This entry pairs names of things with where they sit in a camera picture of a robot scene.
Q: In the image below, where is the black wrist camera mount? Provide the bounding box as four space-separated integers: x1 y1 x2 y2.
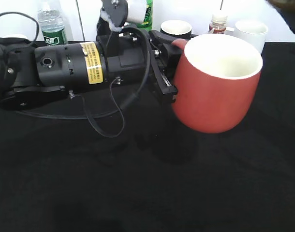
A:
97 0 128 35

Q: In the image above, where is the grey ceramic mug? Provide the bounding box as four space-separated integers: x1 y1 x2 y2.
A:
3 34 28 40

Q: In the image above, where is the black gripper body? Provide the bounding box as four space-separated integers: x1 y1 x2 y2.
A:
96 29 161 87

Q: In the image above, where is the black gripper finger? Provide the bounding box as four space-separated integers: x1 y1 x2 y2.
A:
151 64 178 104
148 30 181 51

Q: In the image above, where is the black ceramic mug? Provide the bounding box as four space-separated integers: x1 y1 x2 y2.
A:
161 20 192 40

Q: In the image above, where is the black cable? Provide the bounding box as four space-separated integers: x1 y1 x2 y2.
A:
0 12 152 138

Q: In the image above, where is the clear water bottle green label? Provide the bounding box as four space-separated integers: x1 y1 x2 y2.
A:
37 0 68 46

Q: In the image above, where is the white ceramic mug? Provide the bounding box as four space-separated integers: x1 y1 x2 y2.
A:
225 19 268 54

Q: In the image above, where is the brown Nescafe coffee bottle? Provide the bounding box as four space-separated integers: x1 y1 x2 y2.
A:
208 12 228 34

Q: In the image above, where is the red ceramic mug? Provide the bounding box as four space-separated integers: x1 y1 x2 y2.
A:
172 34 263 133

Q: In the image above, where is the green sprite bottle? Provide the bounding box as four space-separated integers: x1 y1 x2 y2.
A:
137 0 153 30

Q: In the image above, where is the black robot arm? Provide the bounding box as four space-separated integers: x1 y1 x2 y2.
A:
0 27 182 111

